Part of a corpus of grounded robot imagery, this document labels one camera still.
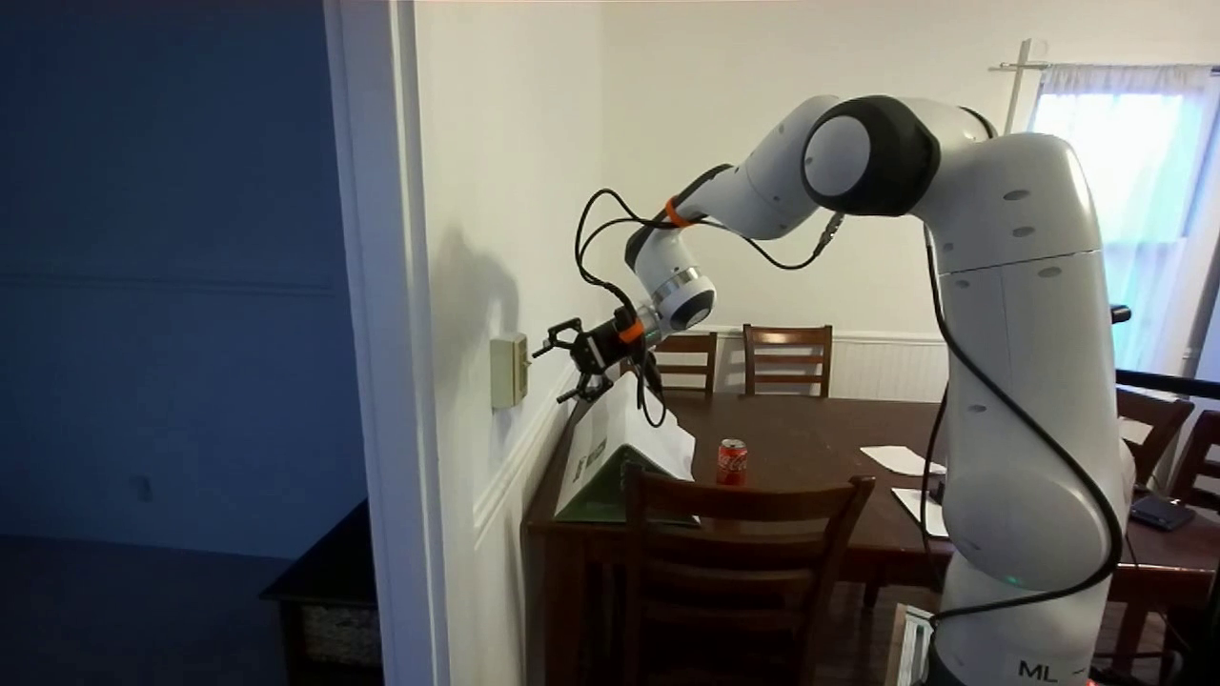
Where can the dark side cabinet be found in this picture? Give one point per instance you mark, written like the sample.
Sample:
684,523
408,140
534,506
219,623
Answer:
328,606

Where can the white paper sheet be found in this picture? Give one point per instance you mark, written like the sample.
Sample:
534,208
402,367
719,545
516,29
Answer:
923,513
901,459

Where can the bright window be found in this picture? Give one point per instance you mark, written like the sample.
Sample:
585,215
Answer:
1145,140

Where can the wooden chair far left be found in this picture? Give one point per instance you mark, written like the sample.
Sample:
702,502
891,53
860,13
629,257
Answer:
686,365

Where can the wooden chair at right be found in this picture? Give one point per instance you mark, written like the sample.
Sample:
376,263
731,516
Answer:
1177,448

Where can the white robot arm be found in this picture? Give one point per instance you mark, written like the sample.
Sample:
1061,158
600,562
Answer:
1037,482

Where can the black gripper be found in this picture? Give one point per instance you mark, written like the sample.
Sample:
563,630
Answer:
600,352

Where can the beige wall switch plate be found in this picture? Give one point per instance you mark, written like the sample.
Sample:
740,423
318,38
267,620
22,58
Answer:
510,370

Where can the wooden chair far right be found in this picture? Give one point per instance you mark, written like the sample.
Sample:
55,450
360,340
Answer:
788,360

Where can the dark wooden chair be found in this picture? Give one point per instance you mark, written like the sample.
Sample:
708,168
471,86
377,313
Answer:
724,583

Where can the red soda can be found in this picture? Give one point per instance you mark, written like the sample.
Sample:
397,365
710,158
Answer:
731,462

